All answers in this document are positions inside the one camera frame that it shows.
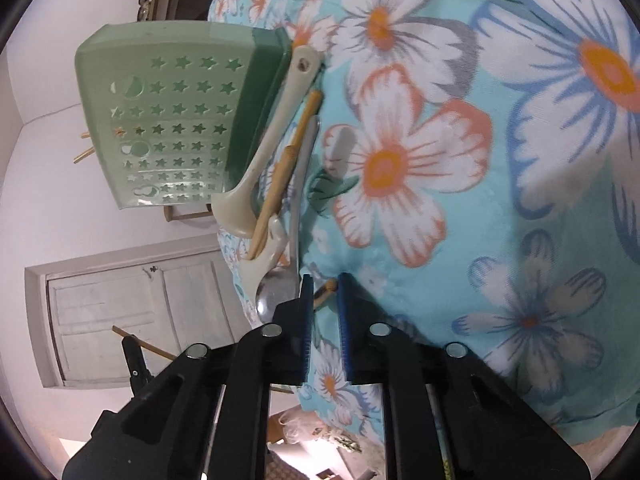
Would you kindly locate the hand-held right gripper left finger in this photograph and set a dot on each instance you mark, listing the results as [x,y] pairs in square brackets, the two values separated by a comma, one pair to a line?
[306,330]

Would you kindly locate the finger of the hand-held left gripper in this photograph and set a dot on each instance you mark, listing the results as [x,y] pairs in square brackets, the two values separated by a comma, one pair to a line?
[137,365]

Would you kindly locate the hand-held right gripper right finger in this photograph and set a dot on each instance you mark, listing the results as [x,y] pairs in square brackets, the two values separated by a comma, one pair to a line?
[345,330]

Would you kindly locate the beige plastic spoon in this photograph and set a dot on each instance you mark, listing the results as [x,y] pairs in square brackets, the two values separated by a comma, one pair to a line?
[280,120]
[260,265]

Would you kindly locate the metal spoon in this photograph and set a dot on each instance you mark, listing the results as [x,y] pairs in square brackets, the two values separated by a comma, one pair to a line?
[300,195]

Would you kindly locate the green plastic utensil holder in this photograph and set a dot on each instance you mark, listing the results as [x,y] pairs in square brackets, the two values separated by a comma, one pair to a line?
[165,60]

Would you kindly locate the white panel door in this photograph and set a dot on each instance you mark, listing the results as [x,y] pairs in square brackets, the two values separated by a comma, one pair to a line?
[100,310]

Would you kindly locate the wooden chair with dark seat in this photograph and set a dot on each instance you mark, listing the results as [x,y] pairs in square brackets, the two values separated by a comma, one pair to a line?
[190,215]

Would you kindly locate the floral blue blanket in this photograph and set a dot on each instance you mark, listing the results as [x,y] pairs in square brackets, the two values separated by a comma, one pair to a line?
[450,160]

